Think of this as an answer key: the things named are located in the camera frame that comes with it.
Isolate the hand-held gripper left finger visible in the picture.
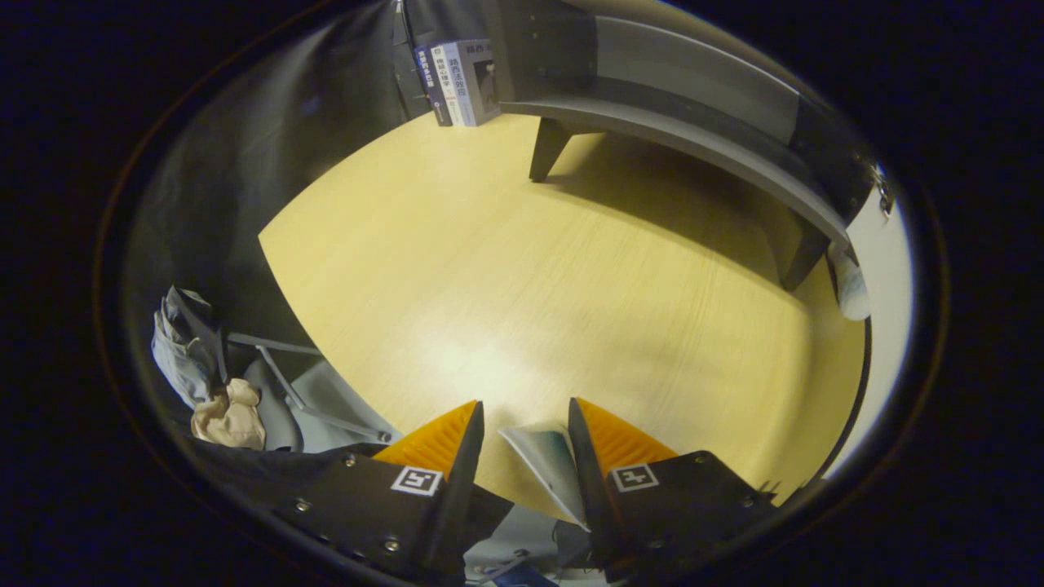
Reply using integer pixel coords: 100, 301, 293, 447
273, 399, 515, 584

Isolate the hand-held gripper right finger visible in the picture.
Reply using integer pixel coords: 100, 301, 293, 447
567, 397, 780, 584

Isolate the white teal booklet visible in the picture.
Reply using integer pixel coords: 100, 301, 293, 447
498, 424, 592, 531

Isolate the beige crumpled cloth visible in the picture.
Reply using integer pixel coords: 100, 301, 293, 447
190, 377, 268, 452

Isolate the light grey folded cloth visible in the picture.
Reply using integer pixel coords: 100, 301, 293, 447
151, 285, 229, 408

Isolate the dark grey cabinet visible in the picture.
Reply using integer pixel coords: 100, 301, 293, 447
485, 0, 886, 292

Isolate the white spine book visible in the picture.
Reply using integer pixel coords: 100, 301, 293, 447
431, 42, 466, 127

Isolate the dark blue book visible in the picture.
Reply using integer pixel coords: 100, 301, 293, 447
412, 45, 452, 127

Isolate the grey cover book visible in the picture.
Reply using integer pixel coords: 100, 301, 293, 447
445, 38, 501, 127

